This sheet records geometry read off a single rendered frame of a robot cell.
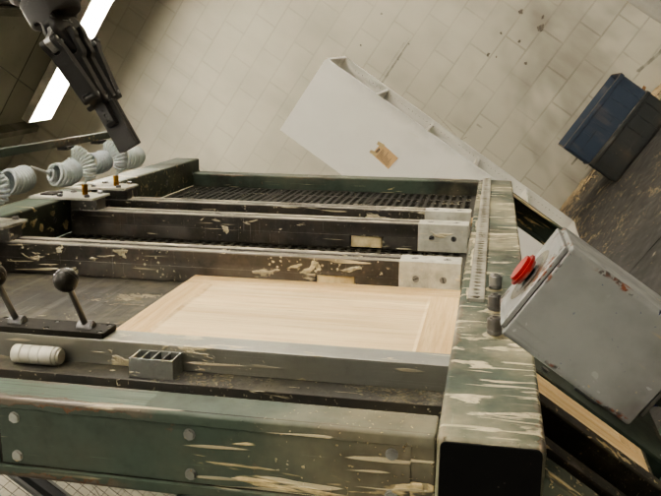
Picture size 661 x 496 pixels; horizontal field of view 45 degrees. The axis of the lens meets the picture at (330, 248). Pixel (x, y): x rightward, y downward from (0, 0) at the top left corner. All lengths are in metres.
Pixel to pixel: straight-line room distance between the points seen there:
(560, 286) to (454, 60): 5.88
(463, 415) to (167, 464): 0.36
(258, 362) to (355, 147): 4.29
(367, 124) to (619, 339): 4.59
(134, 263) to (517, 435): 1.07
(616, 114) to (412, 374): 4.65
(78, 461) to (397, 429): 0.41
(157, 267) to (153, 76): 5.68
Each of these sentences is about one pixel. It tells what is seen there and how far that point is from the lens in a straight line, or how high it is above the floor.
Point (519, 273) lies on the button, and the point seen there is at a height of 0.94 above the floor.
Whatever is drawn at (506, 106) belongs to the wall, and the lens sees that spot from 6.71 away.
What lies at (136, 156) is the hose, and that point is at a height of 1.82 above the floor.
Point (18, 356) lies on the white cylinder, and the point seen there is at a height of 1.43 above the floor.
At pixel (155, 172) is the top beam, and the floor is 1.84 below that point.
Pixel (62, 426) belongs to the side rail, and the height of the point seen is 1.27.
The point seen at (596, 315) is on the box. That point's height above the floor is 0.86.
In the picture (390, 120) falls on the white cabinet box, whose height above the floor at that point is 1.47.
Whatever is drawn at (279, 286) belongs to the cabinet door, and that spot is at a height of 1.19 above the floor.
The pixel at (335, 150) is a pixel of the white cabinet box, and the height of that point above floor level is 1.65.
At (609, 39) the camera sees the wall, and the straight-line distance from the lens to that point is 6.72.
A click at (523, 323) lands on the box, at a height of 0.91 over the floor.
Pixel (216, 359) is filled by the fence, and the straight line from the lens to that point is 1.23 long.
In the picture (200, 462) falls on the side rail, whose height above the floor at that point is 1.11.
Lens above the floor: 1.09
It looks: 2 degrees up
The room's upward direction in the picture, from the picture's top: 54 degrees counter-clockwise
